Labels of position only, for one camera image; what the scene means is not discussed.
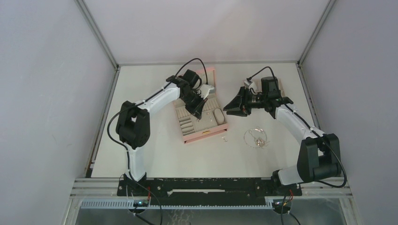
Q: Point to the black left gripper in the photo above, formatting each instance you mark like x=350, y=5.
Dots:
x=197, y=110

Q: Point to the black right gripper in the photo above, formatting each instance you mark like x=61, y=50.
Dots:
x=239, y=105

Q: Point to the pink jewelry box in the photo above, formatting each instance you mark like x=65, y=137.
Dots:
x=193, y=129

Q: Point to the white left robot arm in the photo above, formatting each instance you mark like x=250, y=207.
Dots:
x=134, y=119

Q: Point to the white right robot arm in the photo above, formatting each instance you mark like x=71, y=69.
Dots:
x=319, y=153

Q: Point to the beige oval watch pillow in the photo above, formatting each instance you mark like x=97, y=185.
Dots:
x=219, y=117

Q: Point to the beige divided tray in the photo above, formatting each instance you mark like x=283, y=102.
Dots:
x=259, y=86

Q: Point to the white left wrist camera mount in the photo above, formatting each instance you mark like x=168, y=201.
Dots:
x=205, y=90

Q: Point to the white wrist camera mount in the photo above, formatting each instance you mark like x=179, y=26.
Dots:
x=205, y=90
x=251, y=86

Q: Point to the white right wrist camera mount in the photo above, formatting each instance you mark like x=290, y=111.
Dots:
x=251, y=86

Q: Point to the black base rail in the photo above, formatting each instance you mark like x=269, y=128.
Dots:
x=162, y=187

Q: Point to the white slotted cable duct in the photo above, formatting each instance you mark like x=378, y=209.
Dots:
x=140, y=204

